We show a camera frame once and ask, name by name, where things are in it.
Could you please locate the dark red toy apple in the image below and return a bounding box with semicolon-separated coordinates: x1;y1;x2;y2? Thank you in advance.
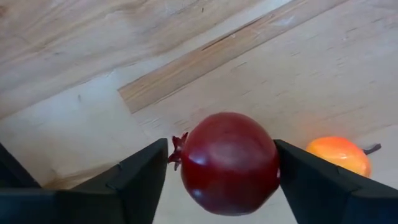
167;111;280;217

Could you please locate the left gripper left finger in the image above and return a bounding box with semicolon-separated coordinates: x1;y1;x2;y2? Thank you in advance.
0;138;169;224

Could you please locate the red orange toy pear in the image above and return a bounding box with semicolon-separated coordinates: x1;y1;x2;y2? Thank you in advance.
305;136;382;178

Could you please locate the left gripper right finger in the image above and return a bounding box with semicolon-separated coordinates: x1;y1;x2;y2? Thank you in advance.
273;139;398;224

